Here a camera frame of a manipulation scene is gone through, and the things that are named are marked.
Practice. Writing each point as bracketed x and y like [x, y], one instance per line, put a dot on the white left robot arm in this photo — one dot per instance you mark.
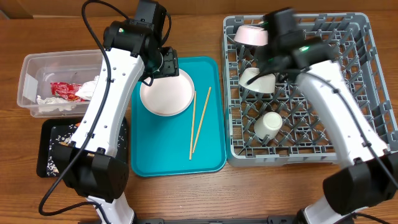
[133, 51]

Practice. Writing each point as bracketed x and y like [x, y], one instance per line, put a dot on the clear plastic bin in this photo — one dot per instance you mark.
[40, 70]

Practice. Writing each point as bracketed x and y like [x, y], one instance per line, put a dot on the pink bowl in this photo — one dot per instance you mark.
[251, 35]

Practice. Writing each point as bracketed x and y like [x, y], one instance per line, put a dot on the peanuts and rice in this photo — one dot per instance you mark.
[62, 134]

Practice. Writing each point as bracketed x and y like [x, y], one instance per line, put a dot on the black plastic tray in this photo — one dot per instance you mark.
[45, 136]

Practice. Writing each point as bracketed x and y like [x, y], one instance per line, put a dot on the pale green bowl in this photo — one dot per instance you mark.
[265, 84]

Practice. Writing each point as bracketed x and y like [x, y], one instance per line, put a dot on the red snack wrapper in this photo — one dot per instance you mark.
[66, 91]

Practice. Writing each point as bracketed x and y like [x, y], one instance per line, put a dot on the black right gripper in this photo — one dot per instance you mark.
[263, 60]

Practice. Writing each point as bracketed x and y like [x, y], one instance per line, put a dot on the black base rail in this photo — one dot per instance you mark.
[278, 219]

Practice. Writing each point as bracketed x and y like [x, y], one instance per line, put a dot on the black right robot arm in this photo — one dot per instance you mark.
[368, 171]

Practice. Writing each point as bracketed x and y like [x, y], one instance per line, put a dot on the pink plate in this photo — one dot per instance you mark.
[168, 96]

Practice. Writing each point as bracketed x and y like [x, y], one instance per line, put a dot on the foil wrapper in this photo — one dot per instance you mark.
[53, 103]

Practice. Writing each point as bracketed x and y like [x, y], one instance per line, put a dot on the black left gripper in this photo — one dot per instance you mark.
[171, 68]

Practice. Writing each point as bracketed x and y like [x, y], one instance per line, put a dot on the white paper cup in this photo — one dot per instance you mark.
[268, 125]

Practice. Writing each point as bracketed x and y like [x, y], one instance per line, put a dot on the teal plastic tray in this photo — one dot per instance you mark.
[160, 145]

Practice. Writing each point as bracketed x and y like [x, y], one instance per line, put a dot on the grey dishwasher rack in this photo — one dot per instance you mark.
[302, 138]

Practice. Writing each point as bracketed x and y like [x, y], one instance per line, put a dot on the white napkin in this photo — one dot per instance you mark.
[87, 89]

